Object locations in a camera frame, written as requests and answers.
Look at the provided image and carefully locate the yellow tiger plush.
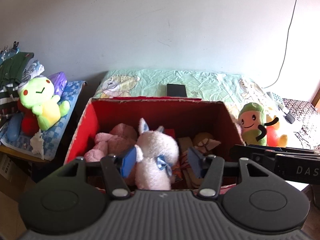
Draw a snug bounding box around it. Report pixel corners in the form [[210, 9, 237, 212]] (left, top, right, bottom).
[[266, 121, 288, 147]]

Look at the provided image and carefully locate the mauve teddy bear plush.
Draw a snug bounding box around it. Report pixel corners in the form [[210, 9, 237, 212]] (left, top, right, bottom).
[[83, 122, 138, 185]]

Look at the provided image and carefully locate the white bunny plush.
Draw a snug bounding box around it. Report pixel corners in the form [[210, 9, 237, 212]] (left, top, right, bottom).
[[135, 118, 179, 191]]

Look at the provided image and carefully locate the green mushroom plush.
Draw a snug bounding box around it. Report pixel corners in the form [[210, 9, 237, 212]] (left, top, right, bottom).
[[238, 102, 279, 146]]

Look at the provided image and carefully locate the brown patterned bag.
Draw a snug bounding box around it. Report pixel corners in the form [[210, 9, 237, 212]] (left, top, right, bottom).
[[177, 132, 221, 189]]

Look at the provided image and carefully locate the brown patterned tablecloth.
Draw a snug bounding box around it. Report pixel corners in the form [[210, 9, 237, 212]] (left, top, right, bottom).
[[283, 99, 319, 149]]

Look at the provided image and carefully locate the black power adapter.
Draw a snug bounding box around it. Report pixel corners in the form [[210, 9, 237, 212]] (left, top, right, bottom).
[[285, 111, 296, 124]]

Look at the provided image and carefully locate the pink round plush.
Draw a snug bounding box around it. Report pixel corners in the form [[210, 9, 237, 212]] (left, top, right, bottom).
[[231, 114, 242, 140]]

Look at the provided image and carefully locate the red cardboard box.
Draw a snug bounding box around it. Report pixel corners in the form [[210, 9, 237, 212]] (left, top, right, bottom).
[[63, 96, 247, 193]]

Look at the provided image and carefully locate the white power strip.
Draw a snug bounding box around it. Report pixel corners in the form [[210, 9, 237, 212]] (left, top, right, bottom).
[[270, 92, 285, 106]]

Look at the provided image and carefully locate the blue checkered cloth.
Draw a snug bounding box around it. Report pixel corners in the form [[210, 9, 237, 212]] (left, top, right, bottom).
[[0, 80, 87, 162]]

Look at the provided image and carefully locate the black smartphone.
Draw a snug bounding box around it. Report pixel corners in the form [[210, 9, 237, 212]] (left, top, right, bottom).
[[167, 83, 187, 98]]

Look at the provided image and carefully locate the bear print bed sheet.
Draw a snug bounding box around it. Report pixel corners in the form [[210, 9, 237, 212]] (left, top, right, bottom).
[[94, 69, 283, 118]]

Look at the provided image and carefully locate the red plush toy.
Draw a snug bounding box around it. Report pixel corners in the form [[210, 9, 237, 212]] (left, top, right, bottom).
[[17, 100, 40, 137]]

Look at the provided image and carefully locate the purple tissue pack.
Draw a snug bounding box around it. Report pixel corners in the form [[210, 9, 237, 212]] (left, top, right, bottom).
[[48, 72, 67, 97]]

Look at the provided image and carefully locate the lime green frog plush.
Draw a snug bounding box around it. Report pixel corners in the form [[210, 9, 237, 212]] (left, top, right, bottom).
[[18, 76, 70, 131]]

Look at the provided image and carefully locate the dark green clothing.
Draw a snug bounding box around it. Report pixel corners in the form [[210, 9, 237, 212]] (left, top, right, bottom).
[[1, 52, 34, 89]]

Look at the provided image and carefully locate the white wall cable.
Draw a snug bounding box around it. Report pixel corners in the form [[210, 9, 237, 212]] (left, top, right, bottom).
[[262, 0, 299, 89]]

